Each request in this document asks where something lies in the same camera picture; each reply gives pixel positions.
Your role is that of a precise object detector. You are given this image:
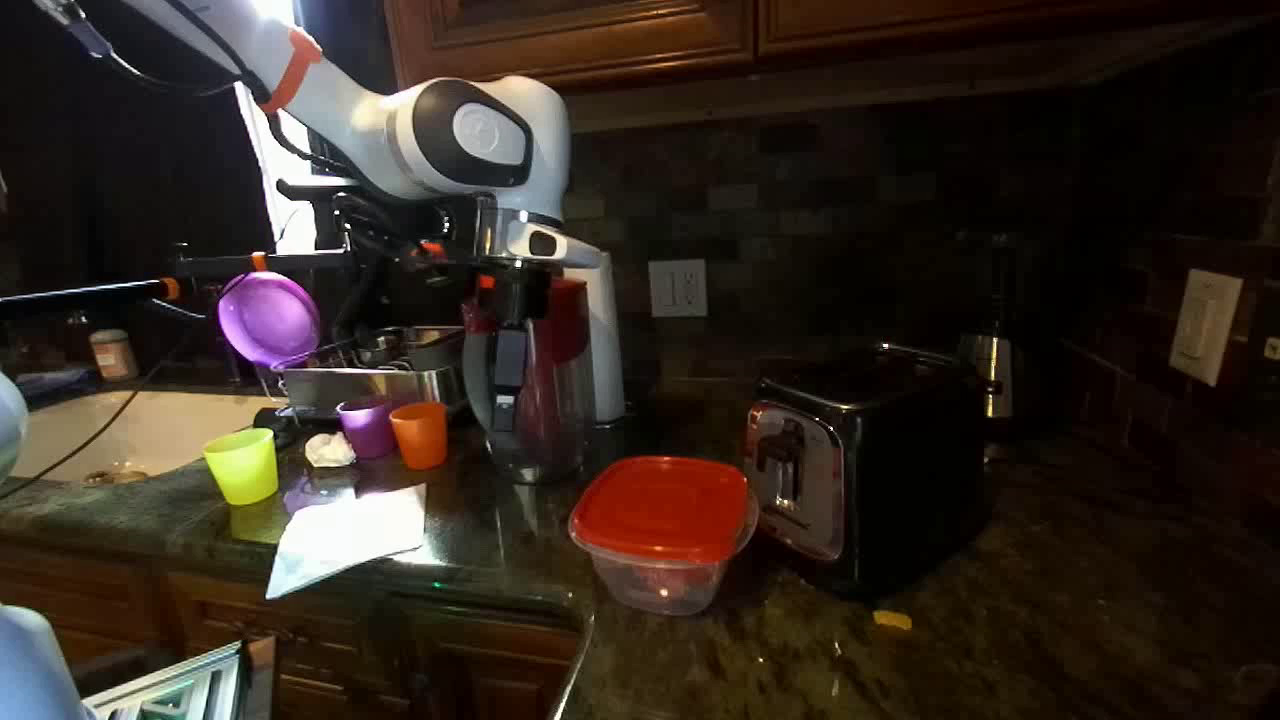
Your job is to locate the purple plastic cup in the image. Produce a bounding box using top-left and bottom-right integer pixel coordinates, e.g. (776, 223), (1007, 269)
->
(330, 396), (398, 467)

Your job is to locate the purple round plastic lid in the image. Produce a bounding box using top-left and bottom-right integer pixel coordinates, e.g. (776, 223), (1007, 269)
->
(213, 269), (324, 375)

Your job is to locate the black and chrome toaster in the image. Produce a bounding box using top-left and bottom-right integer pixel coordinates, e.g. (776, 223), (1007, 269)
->
(739, 341), (992, 598)

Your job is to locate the thin black cord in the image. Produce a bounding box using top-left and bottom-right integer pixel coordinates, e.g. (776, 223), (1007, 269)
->
(0, 332), (202, 503)

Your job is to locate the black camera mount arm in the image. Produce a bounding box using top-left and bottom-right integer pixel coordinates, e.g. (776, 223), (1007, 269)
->
(0, 245), (393, 311)

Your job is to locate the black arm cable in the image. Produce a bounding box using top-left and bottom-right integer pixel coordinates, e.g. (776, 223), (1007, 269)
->
(31, 0), (248, 100)

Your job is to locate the white light switch plate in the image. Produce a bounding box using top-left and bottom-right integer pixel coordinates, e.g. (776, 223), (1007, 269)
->
(1166, 264), (1247, 393)

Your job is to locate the small jar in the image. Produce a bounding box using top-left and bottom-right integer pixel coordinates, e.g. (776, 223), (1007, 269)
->
(86, 322), (142, 389)

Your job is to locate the green plastic cup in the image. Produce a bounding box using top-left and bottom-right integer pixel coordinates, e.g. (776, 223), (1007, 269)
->
(199, 424), (284, 507)

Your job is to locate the clear pitcher with red lid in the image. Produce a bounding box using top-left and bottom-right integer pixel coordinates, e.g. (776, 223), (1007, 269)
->
(454, 264), (599, 489)

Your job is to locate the clear plastic food container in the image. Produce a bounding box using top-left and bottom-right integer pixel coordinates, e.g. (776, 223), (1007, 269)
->
(568, 512), (761, 618)

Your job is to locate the wooden upper cabinet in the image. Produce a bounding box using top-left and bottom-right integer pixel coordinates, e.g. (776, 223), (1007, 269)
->
(382, 0), (1280, 93)

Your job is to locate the white double outlet plate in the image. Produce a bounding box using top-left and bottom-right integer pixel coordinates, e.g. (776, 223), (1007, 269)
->
(644, 254), (713, 318)

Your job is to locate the orange plastic cup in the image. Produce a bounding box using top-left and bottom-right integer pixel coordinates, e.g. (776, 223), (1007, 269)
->
(382, 399), (453, 471)

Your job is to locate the white paper sheet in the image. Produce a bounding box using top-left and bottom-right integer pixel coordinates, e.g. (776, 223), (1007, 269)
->
(260, 484), (433, 605)

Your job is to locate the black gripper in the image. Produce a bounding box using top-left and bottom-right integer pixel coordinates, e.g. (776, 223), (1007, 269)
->
(481, 259), (558, 433)

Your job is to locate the metal tray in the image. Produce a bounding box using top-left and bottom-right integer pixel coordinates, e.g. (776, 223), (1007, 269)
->
(275, 322), (469, 415)

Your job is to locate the red plastic container lid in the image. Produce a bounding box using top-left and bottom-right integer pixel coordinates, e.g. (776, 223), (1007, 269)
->
(563, 453), (763, 568)

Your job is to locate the small white lumpy object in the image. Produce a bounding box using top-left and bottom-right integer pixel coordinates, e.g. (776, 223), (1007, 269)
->
(301, 429), (358, 471)

